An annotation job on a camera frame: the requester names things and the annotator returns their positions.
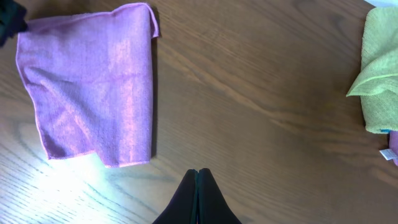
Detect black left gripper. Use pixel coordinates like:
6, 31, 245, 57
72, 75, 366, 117
0, 0, 27, 47

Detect purple cloth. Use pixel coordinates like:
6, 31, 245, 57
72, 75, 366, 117
16, 2, 159, 167
379, 131, 398, 166

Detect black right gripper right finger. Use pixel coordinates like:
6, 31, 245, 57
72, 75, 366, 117
198, 168, 241, 224

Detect green cloth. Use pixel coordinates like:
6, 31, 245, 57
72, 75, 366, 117
346, 7, 397, 134

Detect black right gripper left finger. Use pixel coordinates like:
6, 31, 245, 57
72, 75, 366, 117
153, 169, 198, 224

